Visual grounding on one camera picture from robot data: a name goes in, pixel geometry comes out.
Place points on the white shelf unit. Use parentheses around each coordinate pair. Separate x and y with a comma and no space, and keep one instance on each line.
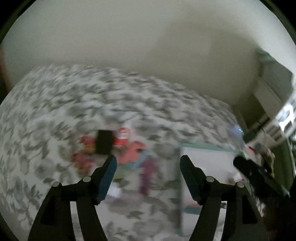
(272,81)

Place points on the brown dog toy figure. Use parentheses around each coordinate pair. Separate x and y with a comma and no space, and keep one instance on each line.
(83,150)

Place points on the black charger plug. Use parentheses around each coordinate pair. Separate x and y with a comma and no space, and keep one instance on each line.
(104,141)

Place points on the grey floral blanket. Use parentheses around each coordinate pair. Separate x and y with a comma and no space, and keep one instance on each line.
(69,97)

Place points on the green rimmed white tray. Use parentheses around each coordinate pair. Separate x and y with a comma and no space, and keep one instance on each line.
(212,162)

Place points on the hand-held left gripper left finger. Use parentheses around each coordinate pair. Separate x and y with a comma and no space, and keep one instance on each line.
(107,178)

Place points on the pink and blue toy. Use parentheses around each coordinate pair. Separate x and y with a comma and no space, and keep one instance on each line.
(130,153)

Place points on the small red bottle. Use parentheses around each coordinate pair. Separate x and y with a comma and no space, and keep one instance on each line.
(121,138)

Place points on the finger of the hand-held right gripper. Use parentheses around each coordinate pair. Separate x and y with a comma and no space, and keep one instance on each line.
(254,173)

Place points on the white device with blue light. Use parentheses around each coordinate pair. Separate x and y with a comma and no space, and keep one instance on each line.
(235,132)

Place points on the white plastic basket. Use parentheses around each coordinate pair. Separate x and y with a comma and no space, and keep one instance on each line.
(286,118)

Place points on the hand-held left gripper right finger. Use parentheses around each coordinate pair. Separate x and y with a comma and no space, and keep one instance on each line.
(192,180)

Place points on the pink bag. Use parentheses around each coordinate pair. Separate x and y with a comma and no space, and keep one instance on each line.
(256,150)

